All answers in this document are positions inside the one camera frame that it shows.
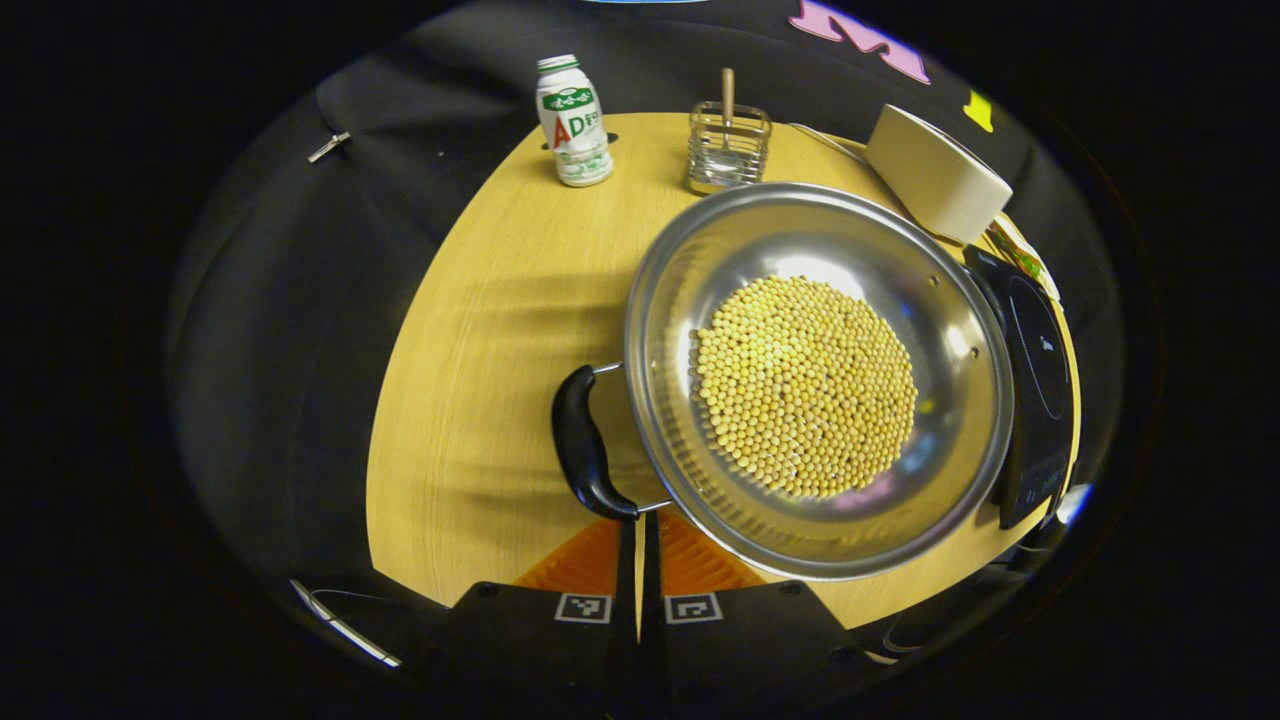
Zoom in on sandwich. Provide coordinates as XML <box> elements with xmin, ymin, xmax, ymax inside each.
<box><xmin>985</xmin><ymin>212</ymin><xmax>1061</xmax><ymax>301</ymax></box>

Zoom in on black induction cooktop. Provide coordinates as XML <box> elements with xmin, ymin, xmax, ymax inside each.
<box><xmin>962</xmin><ymin>245</ymin><xmax>1077</xmax><ymax>531</ymax></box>

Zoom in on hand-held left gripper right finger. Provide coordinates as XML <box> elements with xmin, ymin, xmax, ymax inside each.
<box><xmin>640</xmin><ymin>508</ymin><xmax>883</xmax><ymax>706</ymax></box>

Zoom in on steel pot with black handles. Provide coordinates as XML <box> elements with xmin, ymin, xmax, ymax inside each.
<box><xmin>550</xmin><ymin>182</ymin><xmax>1016</xmax><ymax>583</ymax></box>

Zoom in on black backdrop cloth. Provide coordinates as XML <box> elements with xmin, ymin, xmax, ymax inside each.
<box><xmin>165</xmin><ymin>0</ymin><xmax>1126</xmax><ymax>613</ymax></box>

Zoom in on white toaster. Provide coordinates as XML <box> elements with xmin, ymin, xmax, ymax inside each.
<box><xmin>865</xmin><ymin>103</ymin><xmax>1014</xmax><ymax>246</ymax></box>

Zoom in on white toaster cable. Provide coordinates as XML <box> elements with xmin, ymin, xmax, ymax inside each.
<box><xmin>788</xmin><ymin>122</ymin><xmax>869</xmax><ymax>167</ymax></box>

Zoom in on wire mesh utensil holder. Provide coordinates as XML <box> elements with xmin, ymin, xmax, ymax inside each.
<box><xmin>686</xmin><ymin>100</ymin><xmax>773</xmax><ymax>196</ymax></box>

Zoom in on heap of soybeans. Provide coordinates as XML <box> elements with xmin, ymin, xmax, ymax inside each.
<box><xmin>688</xmin><ymin>275</ymin><xmax>919</xmax><ymax>501</ymax></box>

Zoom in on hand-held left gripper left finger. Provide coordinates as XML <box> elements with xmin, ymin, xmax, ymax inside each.
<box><xmin>400</xmin><ymin>515</ymin><xmax>642</xmax><ymax>706</ymax></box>

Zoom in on white drink bottle green label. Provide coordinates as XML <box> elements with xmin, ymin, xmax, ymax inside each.
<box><xmin>535</xmin><ymin>54</ymin><xmax>614</xmax><ymax>189</ymax></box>

